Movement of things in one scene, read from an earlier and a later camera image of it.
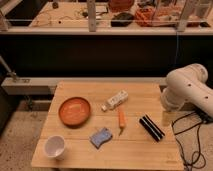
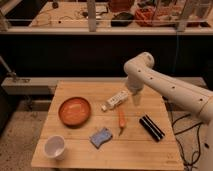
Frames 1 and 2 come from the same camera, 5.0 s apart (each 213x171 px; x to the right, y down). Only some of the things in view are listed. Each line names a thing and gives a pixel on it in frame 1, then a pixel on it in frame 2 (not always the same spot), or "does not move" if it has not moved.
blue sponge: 101,136 does not move
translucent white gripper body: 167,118 -> 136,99
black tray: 123,19 does not move
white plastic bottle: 115,100 does not move
